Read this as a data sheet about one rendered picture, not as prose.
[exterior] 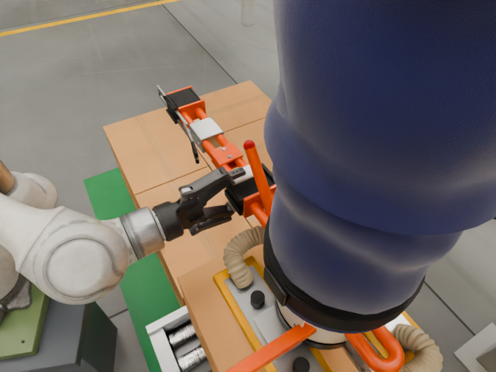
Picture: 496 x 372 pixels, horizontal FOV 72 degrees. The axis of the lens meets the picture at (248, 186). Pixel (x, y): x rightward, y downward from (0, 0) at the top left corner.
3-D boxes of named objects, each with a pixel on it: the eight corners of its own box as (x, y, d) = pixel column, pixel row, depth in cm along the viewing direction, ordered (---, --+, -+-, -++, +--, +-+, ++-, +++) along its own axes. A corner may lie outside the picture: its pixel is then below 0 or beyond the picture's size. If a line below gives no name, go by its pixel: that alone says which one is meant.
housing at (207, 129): (226, 145, 87) (225, 131, 83) (201, 154, 85) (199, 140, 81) (213, 129, 91) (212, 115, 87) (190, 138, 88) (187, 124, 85)
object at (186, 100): (206, 115, 94) (204, 100, 90) (181, 124, 92) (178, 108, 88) (193, 100, 99) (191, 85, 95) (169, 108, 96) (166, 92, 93)
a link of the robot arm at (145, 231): (128, 234, 71) (156, 221, 73) (143, 268, 66) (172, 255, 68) (116, 207, 64) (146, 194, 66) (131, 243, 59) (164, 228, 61)
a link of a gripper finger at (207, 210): (191, 220, 68) (190, 225, 69) (236, 213, 75) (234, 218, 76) (184, 207, 71) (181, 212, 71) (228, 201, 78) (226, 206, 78)
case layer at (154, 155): (356, 243, 195) (376, 198, 165) (194, 333, 162) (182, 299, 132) (249, 126, 263) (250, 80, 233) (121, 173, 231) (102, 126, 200)
